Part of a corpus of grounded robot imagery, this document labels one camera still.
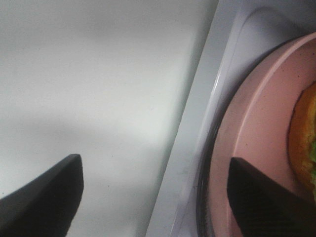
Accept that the glass microwave turntable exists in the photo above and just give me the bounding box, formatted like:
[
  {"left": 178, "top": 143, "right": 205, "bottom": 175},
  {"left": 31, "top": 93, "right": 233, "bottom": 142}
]
[{"left": 196, "top": 118, "right": 223, "bottom": 237}]

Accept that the pink round plate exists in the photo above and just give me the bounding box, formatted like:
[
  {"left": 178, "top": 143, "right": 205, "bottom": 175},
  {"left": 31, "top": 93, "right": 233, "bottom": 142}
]
[{"left": 207, "top": 33, "right": 316, "bottom": 237}]

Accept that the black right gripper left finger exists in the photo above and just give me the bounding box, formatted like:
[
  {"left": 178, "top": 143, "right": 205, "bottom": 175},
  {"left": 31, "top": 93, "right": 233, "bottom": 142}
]
[{"left": 0, "top": 154, "right": 84, "bottom": 237}]

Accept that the white microwave oven body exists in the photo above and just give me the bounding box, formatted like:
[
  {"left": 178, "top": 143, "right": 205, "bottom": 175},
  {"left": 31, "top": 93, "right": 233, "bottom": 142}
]
[{"left": 146, "top": 0, "right": 316, "bottom": 237}]

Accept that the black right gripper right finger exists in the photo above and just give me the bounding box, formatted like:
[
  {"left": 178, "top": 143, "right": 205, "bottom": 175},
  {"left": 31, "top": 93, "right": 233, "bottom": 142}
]
[{"left": 227, "top": 158, "right": 316, "bottom": 237}]

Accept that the burger with sesame-free bun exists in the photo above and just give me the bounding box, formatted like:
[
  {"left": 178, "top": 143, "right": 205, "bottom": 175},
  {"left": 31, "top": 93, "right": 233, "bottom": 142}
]
[{"left": 288, "top": 83, "right": 316, "bottom": 195}]

